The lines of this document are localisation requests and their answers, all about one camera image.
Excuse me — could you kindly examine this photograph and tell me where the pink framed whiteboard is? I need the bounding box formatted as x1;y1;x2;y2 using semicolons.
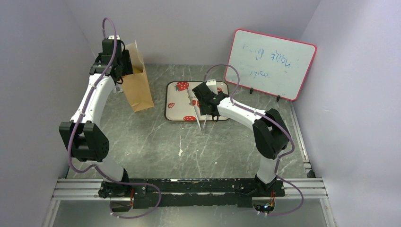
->
224;29;317;101

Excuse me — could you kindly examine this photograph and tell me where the purple cable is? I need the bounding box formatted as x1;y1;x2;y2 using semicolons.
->
67;17;163;219
203;64;305;218

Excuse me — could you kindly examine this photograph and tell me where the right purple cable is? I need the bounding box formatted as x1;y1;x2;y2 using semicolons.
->
203;64;305;218

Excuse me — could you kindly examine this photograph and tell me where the strawberry pattern tray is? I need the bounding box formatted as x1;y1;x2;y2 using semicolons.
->
165;81;213;122

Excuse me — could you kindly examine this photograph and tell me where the clear plastic wrapper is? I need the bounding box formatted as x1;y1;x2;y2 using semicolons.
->
114;83;123;93

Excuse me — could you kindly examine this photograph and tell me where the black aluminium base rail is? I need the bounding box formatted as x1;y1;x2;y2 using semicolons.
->
52;178;330;209

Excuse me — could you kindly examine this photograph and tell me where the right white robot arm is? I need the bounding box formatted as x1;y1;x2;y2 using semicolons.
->
192;82;290;196

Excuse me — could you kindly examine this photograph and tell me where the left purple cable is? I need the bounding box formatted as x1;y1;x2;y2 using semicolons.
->
67;17;163;219

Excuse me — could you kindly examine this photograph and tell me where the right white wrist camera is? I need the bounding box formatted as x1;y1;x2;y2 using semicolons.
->
206;79;218;95

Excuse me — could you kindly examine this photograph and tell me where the brown paper bag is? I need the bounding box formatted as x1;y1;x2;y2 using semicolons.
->
122;42;154;112

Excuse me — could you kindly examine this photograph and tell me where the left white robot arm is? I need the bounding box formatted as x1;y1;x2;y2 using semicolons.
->
59;35;134;199

